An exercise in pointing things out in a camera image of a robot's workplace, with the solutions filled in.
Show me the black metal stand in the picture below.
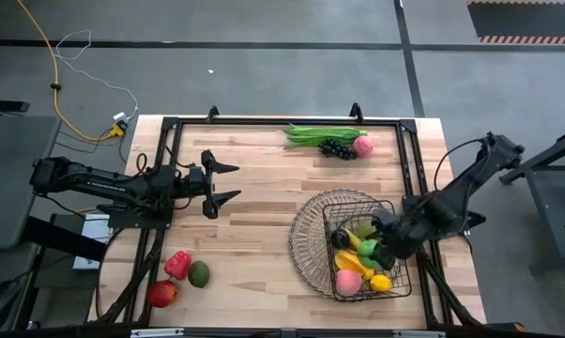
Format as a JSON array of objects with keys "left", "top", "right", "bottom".
[{"left": 497, "top": 127, "right": 565, "bottom": 276}]

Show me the yellow power cable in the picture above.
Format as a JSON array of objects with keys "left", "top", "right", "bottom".
[{"left": 14, "top": 0, "right": 127, "bottom": 142}]

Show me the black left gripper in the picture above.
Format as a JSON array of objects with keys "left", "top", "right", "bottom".
[{"left": 184, "top": 149, "right": 242, "bottom": 221}]

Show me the dark grey desk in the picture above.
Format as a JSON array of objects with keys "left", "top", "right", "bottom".
[{"left": 0, "top": 115, "right": 62, "bottom": 250}]

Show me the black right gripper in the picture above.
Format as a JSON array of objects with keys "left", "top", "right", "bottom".
[{"left": 371, "top": 208, "right": 420, "bottom": 271}]

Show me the green apple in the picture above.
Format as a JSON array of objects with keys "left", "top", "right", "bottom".
[{"left": 357, "top": 238, "right": 386, "bottom": 271}]

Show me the white cable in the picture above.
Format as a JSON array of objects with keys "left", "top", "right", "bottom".
[{"left": 54, "top": 29, "right": 140, "bottom": 122}]

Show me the black wire basket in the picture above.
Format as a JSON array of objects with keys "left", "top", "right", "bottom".
[{"left": 322, "top": 199, "right": 413, "bottom": 303}]

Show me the black mat with hazard stripes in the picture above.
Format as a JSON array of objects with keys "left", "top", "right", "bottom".
[{"left": 466, "top": 0, "right": 565, "bottom": 46}]

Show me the long green leafy vegetable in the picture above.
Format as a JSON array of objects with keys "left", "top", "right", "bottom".
[{"left": 282, "top": 123, "right": 369, "bottom": 150}]

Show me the white power supply box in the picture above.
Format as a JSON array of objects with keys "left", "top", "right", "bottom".
[{"left": 71, "top": 211, "right": 115, "bottom": 271}]

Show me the red bell pepper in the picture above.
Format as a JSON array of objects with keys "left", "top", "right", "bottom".
[{"left": 163, "top": 250, "right": 192, "bottom": 282}]

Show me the pink peach with green leaf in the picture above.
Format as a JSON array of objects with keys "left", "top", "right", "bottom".
[{"left": 334, "top": 269, "right": 364, "bottom": 298}]

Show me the red apple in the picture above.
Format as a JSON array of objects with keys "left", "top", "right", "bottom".
[{"left": 146, "top": 280, "right": 179, "bottom": 309}]

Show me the yellow banana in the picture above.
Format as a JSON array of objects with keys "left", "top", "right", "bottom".
[{"left": 345, "top": 228, "right": 375, "bottom": 283}]

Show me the black grape bunch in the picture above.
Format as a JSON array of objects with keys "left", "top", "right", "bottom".
[{"left": 318, "top": 138, "right": 359, "bottom": 161}]

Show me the green avocado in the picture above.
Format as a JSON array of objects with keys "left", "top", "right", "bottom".
[{"left": 187, "top": 260, "right": 211, "bottom": 289}]

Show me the dark purple round fruit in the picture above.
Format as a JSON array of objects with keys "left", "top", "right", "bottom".
[{"left": 329, "top": 228, "right": 352, "bottom": 251}]

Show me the wire mesh basket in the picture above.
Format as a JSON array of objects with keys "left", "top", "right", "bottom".
[{"left": 287, "top": 188, "right": 405, "bottom": 301}]

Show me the yellow lemon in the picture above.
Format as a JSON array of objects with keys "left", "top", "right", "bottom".
[{"left": 369, "top": 273, "right": 393, "bottom": 293}]

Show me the black aluminium table frame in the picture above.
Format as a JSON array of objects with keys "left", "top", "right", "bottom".
[{"left": 94, "top": 101, "right": 527, "bottom": 330}]

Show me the yellow orange starfruit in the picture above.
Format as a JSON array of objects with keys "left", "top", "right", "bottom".
[{"left": 333, "top": 249, "right": 369, "bottom": 276}]

